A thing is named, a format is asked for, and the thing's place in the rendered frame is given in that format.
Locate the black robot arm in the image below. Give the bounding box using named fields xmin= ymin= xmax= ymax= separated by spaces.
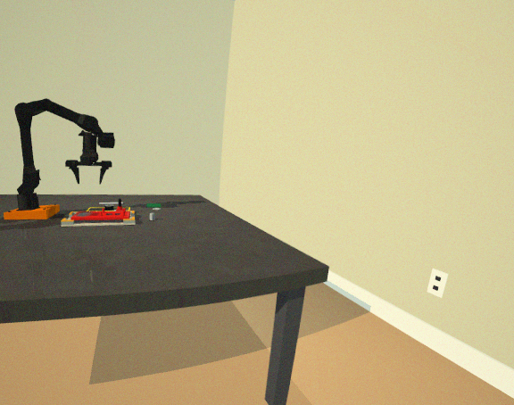
xmin=14 ymin=98 xmax=115 ymax=211

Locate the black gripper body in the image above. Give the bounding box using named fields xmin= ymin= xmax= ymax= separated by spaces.
xmin=65 ymin=146 xmax=112 ymax=169

